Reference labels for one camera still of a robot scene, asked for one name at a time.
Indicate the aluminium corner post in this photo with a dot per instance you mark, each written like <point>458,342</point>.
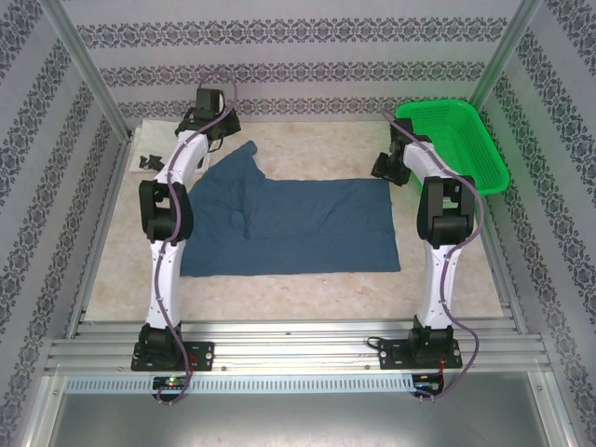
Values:
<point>89,70</point>
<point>508,46</point>

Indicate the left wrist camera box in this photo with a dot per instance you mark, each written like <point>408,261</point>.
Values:
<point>208,98</point>

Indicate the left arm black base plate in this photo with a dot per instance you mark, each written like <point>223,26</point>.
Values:
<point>202,356</point>

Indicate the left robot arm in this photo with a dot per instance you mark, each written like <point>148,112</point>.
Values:
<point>163,288</point>

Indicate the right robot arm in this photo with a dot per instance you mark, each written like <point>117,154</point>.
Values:
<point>437,288</point>

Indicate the white t-shirt with robot print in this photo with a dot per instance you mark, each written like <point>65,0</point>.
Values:
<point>153,135</point>

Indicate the grey sheet metal panel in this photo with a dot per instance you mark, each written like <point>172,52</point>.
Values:
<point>298,419</point>

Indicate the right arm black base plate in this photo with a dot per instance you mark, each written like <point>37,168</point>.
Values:
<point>391,354</point>

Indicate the blue t-shirt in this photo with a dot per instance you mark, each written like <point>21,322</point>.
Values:
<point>298,223</point>

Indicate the aluminium frame rail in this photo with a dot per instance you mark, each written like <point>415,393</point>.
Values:
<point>288,349</point>

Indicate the green plastic basket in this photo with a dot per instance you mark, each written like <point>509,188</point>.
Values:
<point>456,144</point>

